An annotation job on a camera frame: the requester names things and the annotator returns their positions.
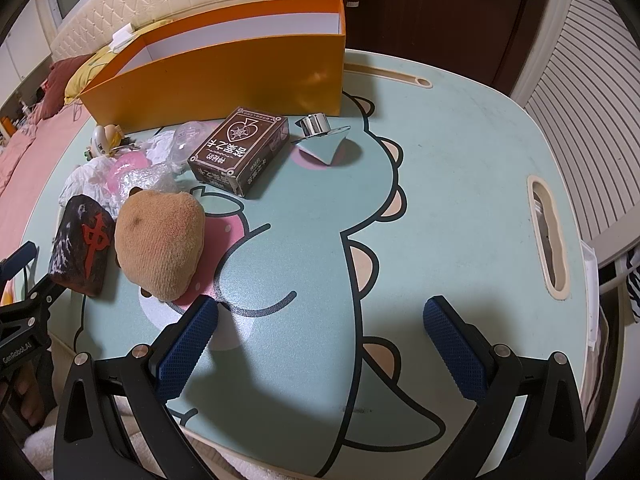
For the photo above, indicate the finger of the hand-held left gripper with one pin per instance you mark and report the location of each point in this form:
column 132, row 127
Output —
column 20, row 260
column 42, row 295

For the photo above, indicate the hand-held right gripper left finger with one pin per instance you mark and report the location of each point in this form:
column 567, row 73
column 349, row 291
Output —
column 190, row 350

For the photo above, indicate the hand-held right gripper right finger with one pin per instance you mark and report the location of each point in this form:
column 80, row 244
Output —
column 455, row 355

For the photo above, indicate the black block with red mark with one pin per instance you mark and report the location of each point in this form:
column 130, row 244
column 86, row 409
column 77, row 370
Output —
column 82, row 245

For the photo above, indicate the white tissue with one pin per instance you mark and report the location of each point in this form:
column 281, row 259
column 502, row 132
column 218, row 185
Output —
column 82, row 180

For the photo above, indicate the brown capybara plush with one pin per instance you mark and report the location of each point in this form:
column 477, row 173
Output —
column 160, row 240

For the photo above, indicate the pink plastic toy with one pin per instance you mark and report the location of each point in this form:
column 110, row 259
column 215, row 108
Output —
column 125, row 172

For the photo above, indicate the small cream figurine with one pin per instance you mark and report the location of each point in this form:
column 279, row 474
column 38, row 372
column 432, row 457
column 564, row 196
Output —
column 105, row 140

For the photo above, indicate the brown playing card box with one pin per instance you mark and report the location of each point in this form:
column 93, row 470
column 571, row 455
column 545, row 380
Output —
column 240, row 152

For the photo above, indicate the orange cardboard box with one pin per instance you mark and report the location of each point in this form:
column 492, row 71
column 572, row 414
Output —
column 225, row 75

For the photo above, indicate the cartoon printed desktop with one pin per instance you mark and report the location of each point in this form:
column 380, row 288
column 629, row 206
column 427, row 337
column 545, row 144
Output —
column 450, row 210

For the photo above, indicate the person's left hand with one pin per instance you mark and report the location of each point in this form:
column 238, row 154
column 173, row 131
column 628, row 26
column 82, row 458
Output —
column 30, row 400

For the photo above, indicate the pink blanket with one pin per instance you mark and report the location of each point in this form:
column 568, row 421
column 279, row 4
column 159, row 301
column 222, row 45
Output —
column 30, row 140

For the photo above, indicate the person's white fleece clothing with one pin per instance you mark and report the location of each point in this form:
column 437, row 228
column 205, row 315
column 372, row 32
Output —
column 75, row 455

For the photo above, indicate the dark red pillow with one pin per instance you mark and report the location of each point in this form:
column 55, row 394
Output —
column 62, row 77

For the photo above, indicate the black and white striped cloth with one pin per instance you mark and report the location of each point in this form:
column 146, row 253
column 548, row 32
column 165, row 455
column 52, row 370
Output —
column 632, row 285

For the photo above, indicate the yellow pillow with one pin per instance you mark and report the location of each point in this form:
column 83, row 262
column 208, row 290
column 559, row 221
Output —
column 87, row 77

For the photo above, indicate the clear plastic capsule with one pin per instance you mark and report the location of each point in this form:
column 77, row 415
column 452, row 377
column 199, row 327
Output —
column 192, row 142

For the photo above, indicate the silver metal spinning top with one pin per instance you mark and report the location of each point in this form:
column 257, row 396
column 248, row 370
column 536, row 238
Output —
column 322, row 147

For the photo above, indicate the white tissue box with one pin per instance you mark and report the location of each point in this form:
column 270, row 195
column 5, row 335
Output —
column 122, row 39

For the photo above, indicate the dark brown door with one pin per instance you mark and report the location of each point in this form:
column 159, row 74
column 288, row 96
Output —
column 425, row 15

